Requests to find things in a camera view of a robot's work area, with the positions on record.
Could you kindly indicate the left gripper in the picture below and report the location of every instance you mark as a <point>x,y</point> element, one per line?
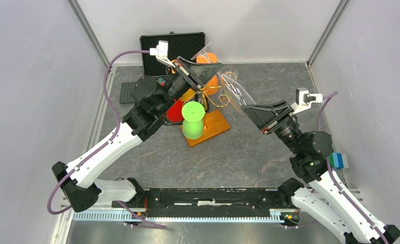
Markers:
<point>202,71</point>

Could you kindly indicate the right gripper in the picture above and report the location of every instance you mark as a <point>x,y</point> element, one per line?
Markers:
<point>263,115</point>

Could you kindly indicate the clear wine glass front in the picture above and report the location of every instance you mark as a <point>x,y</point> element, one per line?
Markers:
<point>236,94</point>

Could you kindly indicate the clear wine glass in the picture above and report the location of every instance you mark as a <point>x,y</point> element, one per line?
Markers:
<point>203,53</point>
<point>236,94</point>

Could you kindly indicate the clear wine glass back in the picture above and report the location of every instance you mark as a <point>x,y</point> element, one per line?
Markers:
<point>203,53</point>

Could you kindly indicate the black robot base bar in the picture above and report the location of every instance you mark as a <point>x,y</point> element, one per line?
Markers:
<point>207,202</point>

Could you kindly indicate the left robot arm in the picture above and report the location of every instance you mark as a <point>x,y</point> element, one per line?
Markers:
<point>79,180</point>

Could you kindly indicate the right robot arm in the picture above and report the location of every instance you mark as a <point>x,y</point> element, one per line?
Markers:
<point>337,210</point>

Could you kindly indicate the yellow wine glass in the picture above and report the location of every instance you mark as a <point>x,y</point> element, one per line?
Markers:
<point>187,95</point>

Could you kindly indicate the green wine glass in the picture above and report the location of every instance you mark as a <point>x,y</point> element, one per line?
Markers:
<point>193,114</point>

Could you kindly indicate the orange wooden rack base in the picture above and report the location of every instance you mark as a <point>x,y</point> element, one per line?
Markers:
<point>214,125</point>

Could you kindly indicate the red wine glass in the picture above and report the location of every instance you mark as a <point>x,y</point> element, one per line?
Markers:
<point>174,114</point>

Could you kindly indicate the black poker chip case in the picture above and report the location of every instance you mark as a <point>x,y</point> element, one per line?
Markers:
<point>171,45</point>

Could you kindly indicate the blue green toy blocks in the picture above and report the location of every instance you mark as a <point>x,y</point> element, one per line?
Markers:
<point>338,161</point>

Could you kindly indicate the gold wire glass rack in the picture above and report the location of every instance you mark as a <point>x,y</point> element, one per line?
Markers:
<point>214,93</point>

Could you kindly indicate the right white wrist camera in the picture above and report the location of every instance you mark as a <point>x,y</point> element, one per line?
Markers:
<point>304,100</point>

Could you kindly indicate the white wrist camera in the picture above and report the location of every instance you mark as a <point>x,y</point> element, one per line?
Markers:
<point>304,100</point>
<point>162,53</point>

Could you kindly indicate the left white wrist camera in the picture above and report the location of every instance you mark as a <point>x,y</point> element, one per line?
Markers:
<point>162,53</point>

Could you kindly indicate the white slotted cable duct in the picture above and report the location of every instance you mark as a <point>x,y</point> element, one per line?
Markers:
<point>124,216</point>

